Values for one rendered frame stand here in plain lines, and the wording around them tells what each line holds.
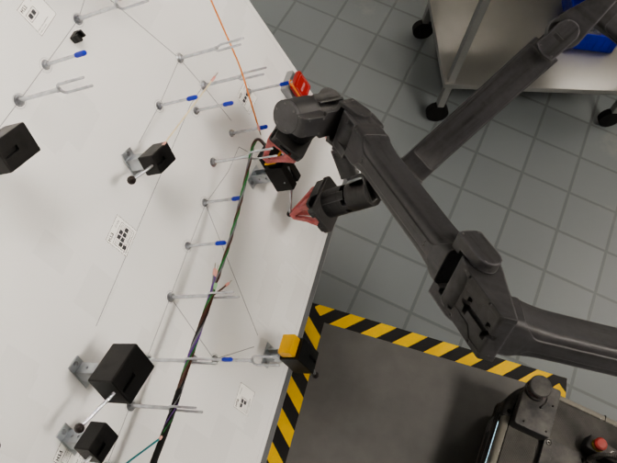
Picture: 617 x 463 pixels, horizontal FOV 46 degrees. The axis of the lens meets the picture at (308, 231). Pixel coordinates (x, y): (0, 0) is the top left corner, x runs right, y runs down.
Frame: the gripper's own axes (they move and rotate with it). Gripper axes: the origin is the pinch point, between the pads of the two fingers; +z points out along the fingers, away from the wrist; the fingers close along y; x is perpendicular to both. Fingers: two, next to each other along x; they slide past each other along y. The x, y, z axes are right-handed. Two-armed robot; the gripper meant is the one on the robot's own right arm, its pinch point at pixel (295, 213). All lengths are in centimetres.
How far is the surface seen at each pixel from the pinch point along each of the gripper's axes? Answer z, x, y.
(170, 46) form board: -3.0, -41.9, 0.4
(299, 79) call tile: -2.0, -15.9, -25.2
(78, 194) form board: -2, -38, 35
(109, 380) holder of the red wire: -10, -22, 57
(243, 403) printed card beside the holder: 6.9, 13.5, 36.2
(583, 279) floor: 2, 133, -98
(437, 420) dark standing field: 35, 112, -25
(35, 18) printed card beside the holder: -6, -60, 22
